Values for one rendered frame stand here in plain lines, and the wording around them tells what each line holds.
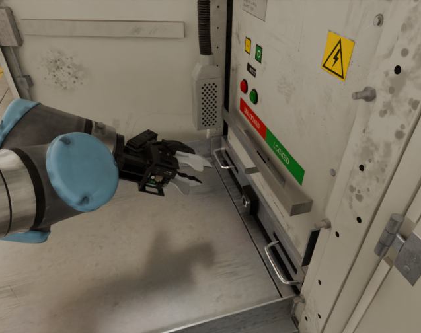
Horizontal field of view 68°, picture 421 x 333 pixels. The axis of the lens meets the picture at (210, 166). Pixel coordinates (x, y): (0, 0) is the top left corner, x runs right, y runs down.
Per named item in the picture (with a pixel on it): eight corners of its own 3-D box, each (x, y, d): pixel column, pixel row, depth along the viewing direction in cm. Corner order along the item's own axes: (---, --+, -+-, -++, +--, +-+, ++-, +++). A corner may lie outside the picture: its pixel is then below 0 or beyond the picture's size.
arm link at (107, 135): (77, 151, 60) (93, 108, 56) (102, 158, 62) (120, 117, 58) (75, 180, 53) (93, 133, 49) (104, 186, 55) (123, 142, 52)
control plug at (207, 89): (196, 131, 85) (194, 68, 74) (192, 123, 89) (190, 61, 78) (223, 127, 87) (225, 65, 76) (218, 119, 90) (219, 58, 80)
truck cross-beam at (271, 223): (306, 302, 60) (312, 285, 57) (221, 151, 102) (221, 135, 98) (328, 296, 62) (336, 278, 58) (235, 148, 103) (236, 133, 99)
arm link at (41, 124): (-11, 164, 50) (7, 111, 54) (72, 181, 56) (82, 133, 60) (-9, 138, 43) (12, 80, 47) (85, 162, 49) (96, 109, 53)
